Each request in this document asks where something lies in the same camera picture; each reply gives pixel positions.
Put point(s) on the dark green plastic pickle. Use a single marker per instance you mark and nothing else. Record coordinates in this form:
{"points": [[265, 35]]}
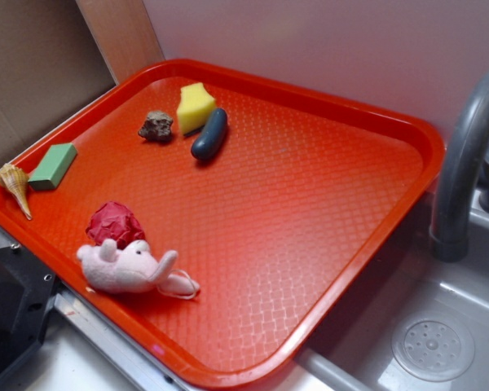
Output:
{"points": [[212, 136]]}

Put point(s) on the red plastic tray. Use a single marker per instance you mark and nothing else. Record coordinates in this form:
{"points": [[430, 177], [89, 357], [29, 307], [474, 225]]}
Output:
{"points": [[304, 190]]}

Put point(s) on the yellow sponge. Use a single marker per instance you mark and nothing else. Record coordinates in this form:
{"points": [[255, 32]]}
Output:
{"points": [[195, 107]]}

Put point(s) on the brown rock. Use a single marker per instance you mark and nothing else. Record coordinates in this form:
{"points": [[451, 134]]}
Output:
{"points": [[157, 127]]}

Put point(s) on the pink plush toy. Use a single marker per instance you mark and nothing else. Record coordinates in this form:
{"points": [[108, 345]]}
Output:
{"points": [[134, 270]]}

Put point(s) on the crumpled red paper ball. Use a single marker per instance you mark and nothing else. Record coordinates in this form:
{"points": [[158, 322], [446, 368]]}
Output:
{"points": [[114, 221]]}

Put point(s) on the green rectangular block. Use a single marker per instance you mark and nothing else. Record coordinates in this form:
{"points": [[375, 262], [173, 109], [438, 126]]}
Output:
{"points": [[54, 165]]}

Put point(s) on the wooden board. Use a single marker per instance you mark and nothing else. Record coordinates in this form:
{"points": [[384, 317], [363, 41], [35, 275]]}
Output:
{"points": [[123, 32]]}

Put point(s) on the grey toy sink basin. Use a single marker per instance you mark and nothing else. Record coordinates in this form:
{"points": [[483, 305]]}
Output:
{"points": [[410, 321]]}

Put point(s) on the grey toy faucet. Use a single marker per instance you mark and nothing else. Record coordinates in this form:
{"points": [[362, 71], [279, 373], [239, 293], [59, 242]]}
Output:
{"points": [[466, 161]]}

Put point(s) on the tan spiral seashell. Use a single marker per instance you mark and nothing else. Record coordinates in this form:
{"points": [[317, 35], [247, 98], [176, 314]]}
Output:
{"points": [[15, 181]]}

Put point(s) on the brown cardboard panel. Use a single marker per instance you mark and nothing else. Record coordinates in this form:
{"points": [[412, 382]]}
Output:
{"points": [[50, 68]]}

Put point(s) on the black mount block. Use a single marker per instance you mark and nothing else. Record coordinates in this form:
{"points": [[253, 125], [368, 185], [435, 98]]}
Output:
{"points": [[27, 290]]}

